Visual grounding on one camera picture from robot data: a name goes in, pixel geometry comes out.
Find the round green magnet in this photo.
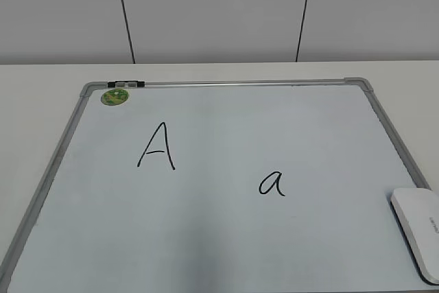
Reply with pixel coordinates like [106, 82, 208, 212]
[101, 89, 129, 106]

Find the black clear frame clip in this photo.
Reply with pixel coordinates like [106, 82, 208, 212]
[107, 80, 145, 89]

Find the white board with grey frame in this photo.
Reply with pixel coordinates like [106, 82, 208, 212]
[1, 78, 438, 292]

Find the white board eraser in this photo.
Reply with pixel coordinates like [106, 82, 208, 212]
[390, 188, 438, 285]

